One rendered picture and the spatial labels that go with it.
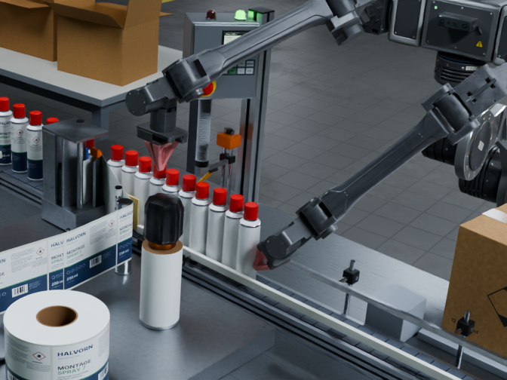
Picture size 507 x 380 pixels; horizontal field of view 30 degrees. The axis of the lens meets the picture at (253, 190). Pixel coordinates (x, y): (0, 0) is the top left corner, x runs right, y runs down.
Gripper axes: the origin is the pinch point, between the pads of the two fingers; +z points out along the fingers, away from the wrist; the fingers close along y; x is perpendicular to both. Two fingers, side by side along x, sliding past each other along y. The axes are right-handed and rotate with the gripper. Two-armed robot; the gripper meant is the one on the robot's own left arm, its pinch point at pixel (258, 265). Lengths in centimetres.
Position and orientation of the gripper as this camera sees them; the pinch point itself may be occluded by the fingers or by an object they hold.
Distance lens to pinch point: 226.5
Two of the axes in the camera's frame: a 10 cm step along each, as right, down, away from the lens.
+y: -6.4, 2.6, -7.3
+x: 5.4, 8.2, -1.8
